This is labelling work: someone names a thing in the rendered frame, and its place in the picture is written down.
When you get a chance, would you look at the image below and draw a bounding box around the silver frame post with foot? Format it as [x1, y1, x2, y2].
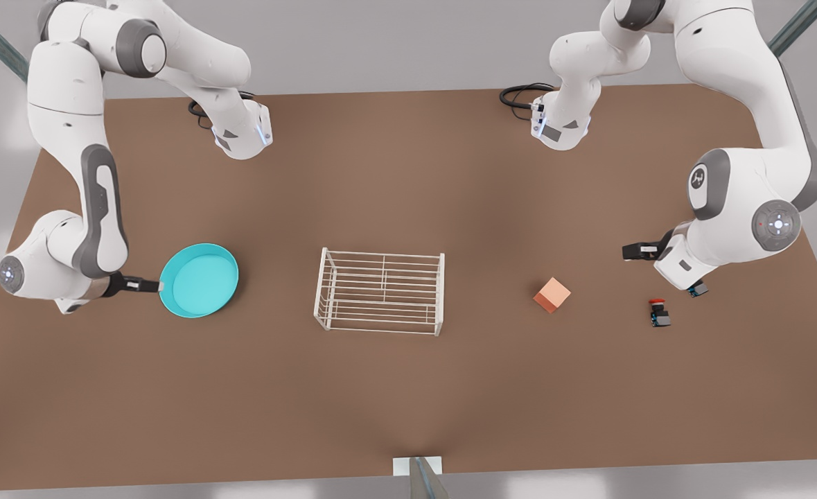
[392, 456, 451, 499]

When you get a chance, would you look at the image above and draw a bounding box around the teal round plate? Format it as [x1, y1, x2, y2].
[159, 243, 240, 319]

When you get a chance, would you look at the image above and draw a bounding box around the orange cube block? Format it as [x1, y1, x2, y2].
[533, 277, 572, 314]

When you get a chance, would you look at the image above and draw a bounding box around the white wire shelf rack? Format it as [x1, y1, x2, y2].
[313, 247, 446, 338]

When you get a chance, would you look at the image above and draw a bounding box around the black cable loop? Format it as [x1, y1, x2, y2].
[188, 91, 257, 130]
[500, 83, 556, 123]

